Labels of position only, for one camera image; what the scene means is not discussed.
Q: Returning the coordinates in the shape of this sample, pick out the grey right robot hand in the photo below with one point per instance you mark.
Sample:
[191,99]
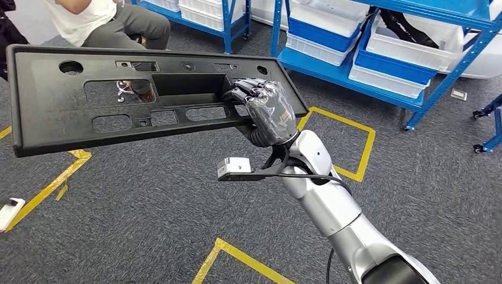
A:
[270,113]

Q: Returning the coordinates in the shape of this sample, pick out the black plastic panel part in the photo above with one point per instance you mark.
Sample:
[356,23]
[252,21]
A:
[39,106]

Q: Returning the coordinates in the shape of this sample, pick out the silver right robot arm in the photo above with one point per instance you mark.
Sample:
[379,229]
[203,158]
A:
[333,211]

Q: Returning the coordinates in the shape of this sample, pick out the blue metal shelf rack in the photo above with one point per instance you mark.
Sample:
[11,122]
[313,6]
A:
[333,78]
[229,23]
[497,129]

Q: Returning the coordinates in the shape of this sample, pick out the black ribbed part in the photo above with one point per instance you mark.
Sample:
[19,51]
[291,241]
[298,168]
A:
[408,29]

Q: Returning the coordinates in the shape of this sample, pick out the blue plastic crate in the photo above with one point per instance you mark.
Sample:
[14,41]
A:
[313,37]
[392,68]

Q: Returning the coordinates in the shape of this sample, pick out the chrome base stool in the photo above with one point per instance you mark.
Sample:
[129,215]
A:
[123,89]

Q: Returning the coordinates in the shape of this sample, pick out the person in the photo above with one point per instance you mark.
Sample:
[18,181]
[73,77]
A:
[117,27]

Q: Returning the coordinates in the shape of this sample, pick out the grey floor outlet plate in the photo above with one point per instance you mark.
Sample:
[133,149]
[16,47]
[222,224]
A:
[459,95]

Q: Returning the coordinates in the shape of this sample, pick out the yellow tape scrap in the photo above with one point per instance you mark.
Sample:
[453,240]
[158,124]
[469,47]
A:
[61,193]

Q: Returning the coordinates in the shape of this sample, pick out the white power strip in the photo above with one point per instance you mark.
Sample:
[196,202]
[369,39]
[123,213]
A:
[10,215]

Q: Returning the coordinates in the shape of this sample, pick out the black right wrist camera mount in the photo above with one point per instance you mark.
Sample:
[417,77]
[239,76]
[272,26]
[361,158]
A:
[266,172]

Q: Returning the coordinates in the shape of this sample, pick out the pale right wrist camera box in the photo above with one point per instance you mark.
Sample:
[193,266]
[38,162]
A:
[235,164]

